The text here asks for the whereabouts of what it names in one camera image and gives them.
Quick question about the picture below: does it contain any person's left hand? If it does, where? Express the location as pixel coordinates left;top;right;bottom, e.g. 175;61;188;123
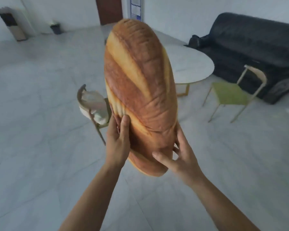
105;114;132;169

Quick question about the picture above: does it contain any person's right hand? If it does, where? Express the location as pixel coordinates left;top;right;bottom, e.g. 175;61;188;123
152;124;205;188

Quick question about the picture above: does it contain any white and pink pillow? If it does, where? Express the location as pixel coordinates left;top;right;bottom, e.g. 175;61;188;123
79;90;110;125

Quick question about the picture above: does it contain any green seat wooden chair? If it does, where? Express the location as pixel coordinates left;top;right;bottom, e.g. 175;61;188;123
202;64;268;124
77;84;112;146

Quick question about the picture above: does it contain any bread loaf shaped pillow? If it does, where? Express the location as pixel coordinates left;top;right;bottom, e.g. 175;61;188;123
103;18;179;178

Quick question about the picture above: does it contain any black sofa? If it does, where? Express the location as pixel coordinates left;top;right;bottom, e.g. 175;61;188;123
184;12;289;105

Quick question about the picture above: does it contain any person's right forearm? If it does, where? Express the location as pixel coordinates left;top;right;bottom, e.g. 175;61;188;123
189;175;260;231

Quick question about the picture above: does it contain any person's left forearm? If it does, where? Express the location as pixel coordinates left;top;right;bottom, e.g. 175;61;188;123
59;161;123;231

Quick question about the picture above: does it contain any white oval coffee table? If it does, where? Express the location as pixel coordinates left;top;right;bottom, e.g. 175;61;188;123
163;44;215;97

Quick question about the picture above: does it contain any dark trash bin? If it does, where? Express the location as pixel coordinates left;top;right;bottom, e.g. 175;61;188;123
50;22;63;35

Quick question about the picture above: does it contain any brown door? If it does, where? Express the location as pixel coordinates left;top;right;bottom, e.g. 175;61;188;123
95;0;124;26

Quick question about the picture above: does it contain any white standing appliance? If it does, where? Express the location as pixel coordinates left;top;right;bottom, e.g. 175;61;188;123
0;6;28;42

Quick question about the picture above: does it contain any wall poster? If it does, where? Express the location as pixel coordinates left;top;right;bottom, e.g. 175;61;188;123
129;0;144;22

